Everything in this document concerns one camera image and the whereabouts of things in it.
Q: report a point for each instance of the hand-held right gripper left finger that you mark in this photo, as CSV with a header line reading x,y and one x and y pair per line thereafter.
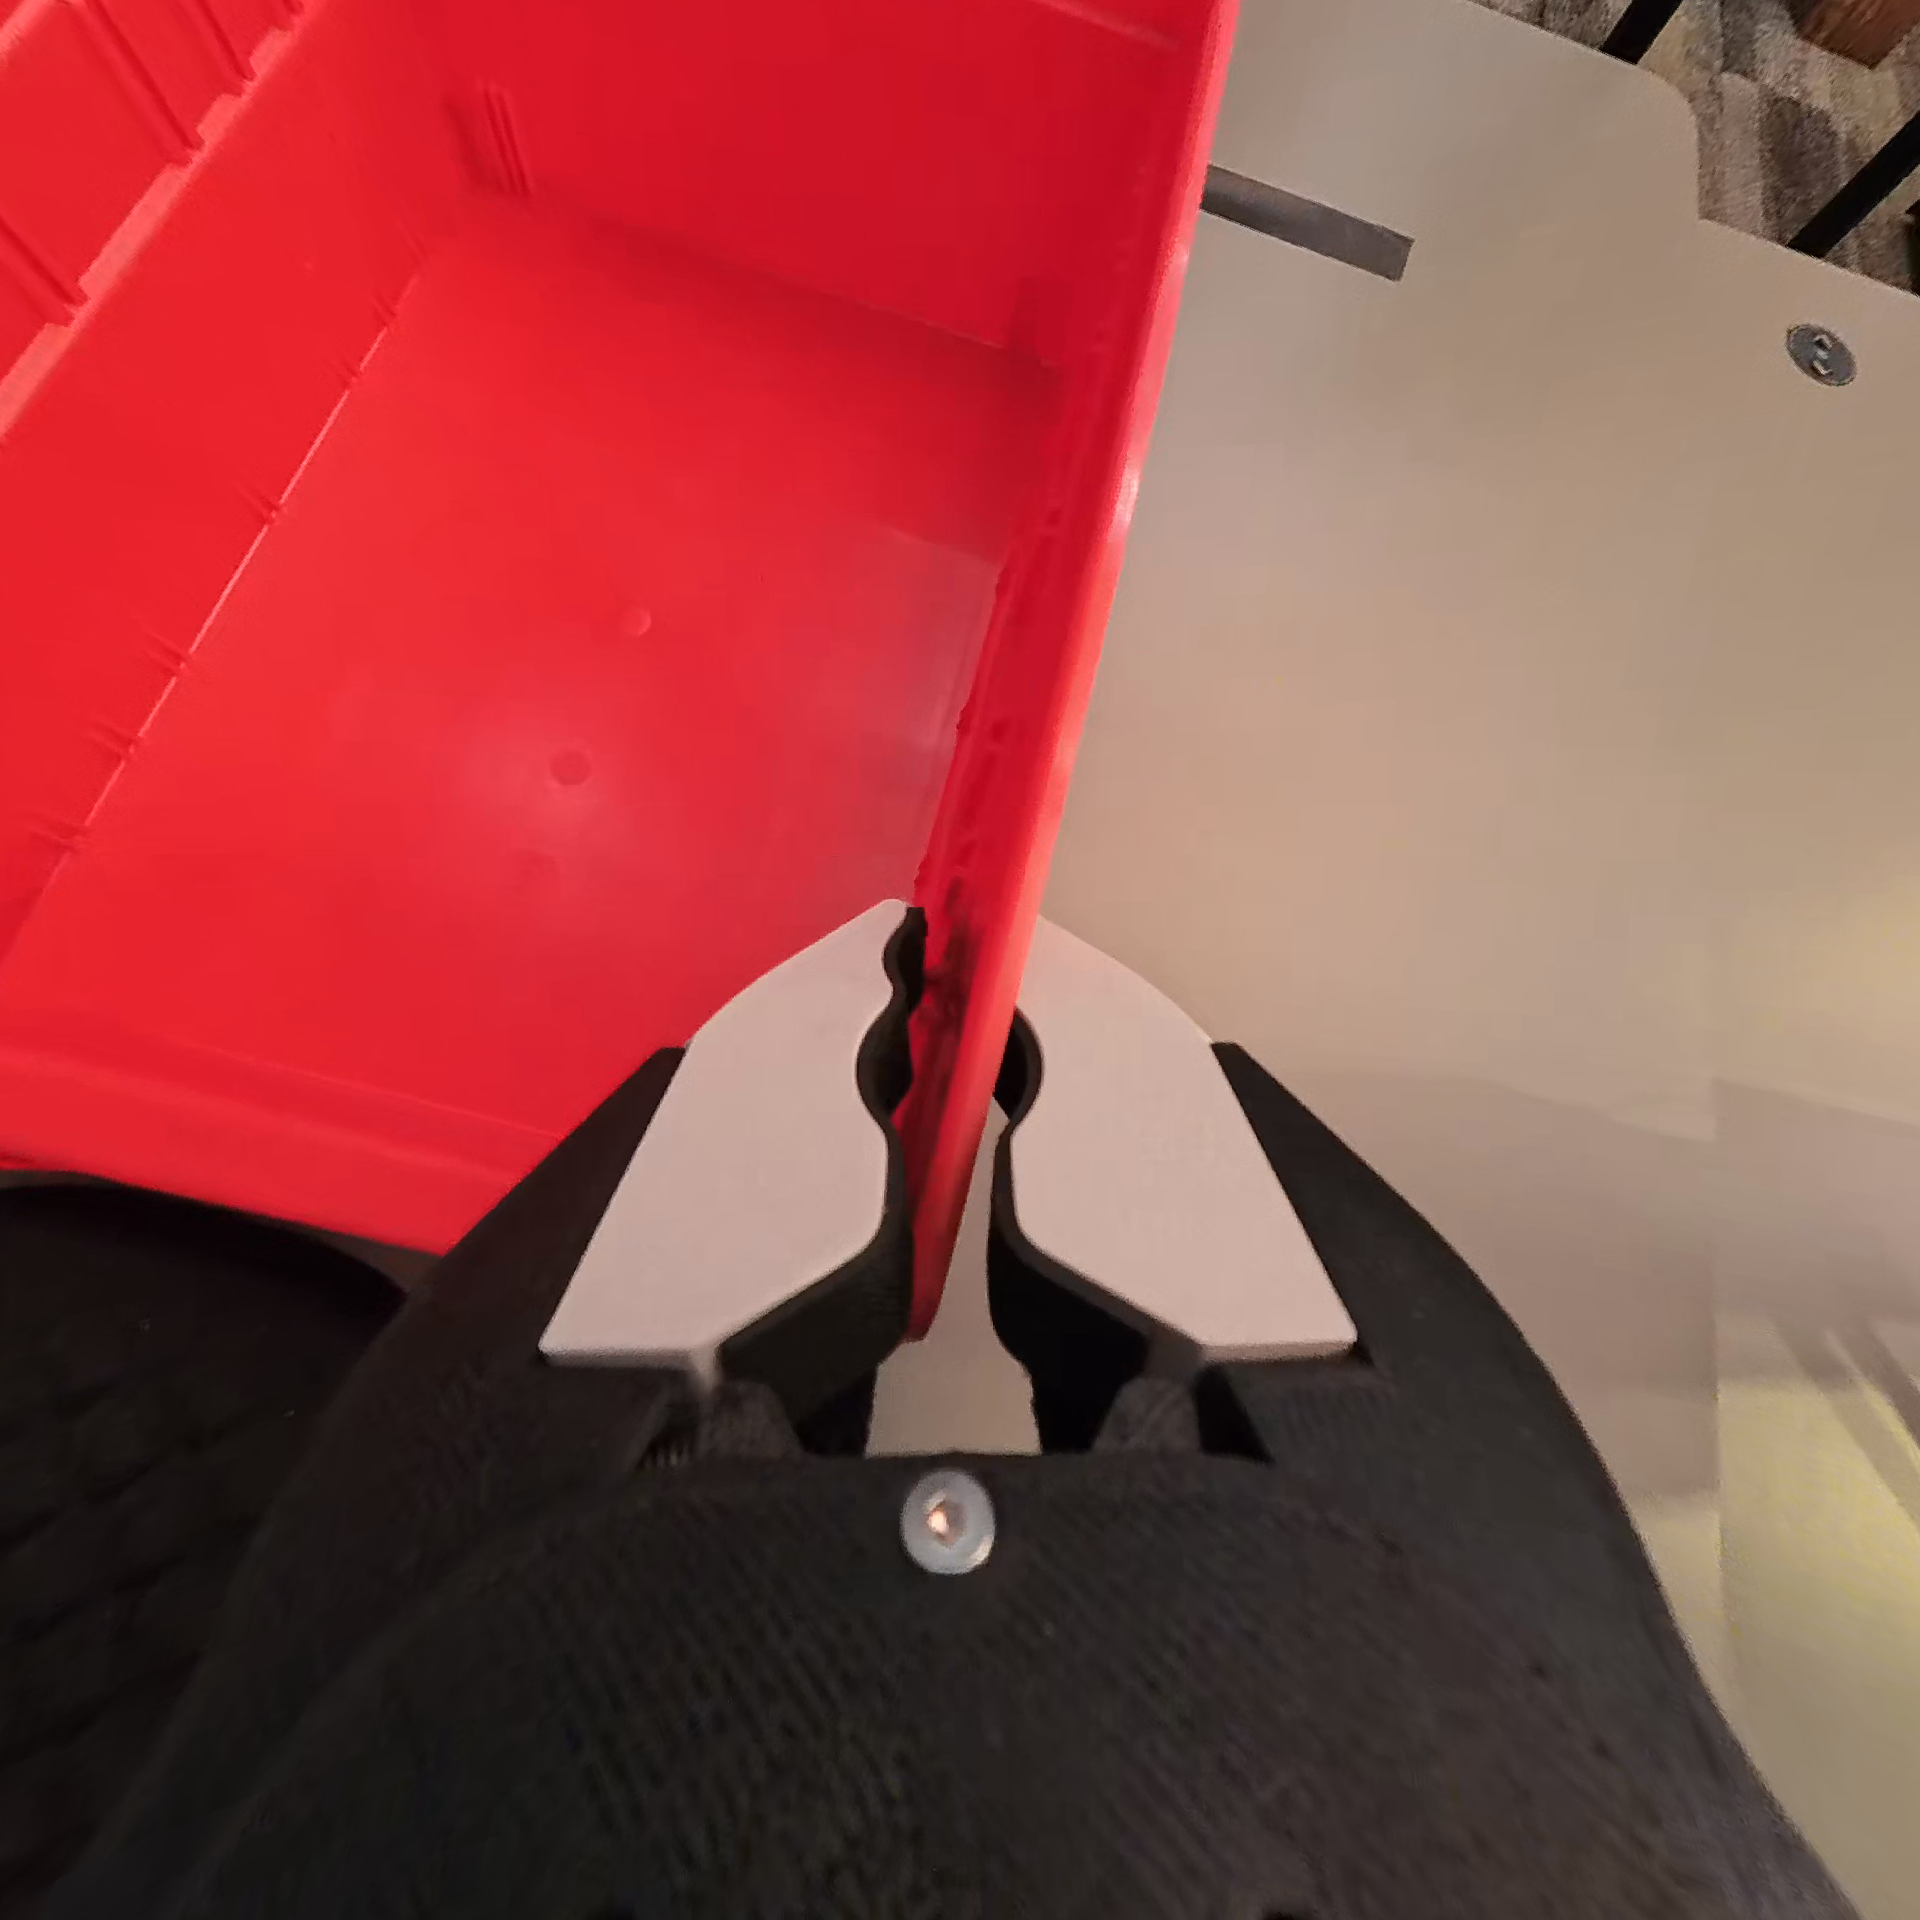
x,y
720,1185

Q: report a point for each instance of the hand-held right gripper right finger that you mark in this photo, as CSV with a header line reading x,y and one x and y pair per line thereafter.
x,y
1170,1185

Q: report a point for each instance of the red plastic bin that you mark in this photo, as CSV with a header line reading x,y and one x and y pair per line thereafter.
x,y
523,600

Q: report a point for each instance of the black quilted case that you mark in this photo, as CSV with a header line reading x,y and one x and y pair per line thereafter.
x,y
148,1424

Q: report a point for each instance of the round metal desk grommet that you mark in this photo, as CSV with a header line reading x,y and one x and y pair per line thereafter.
x,y
1820,353

